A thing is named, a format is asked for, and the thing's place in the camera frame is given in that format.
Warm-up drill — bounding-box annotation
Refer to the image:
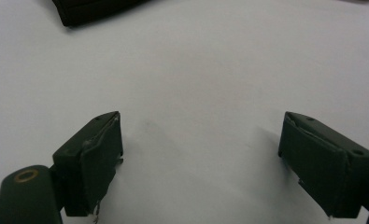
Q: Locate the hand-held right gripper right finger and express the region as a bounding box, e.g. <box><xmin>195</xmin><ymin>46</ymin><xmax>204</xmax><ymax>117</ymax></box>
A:
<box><xmin>277</xmin><ymin>111</ymin><xmax>369</xmax><ymax>219</ymax></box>

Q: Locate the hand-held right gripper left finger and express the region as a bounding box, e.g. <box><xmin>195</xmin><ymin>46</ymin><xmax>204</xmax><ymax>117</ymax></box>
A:
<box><xmin>51</xmin><ymin>110</ymin><xmax>124</xmax><ymax>217</ymax></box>

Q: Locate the dark cloth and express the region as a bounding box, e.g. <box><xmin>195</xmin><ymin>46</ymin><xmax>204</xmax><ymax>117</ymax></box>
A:
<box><xmin>51</xmin><ymin>0</ymin><xmax>149</xmax><ymax>27</ymax></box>

